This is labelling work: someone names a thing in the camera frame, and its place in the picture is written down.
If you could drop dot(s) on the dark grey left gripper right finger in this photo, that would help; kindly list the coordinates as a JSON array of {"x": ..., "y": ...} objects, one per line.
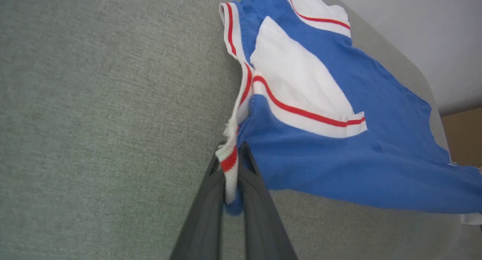
[{"x": 260, "y": 222}]

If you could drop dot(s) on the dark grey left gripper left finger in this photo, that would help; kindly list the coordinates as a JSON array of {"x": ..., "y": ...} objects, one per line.
[{"x": 203, "y": 222}]

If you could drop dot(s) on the blue jersey white red trim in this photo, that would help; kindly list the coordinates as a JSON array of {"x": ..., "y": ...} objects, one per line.
[{"x": 339, "y": 150}]

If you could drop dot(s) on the grey fabric sofa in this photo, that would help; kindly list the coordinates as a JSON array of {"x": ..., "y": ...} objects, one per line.
[{"x": 94, "y": 120}]

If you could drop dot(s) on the brown cardboard panel white prints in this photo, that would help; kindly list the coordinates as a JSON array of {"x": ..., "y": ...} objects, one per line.
[{"x": 465, "y": 139}]

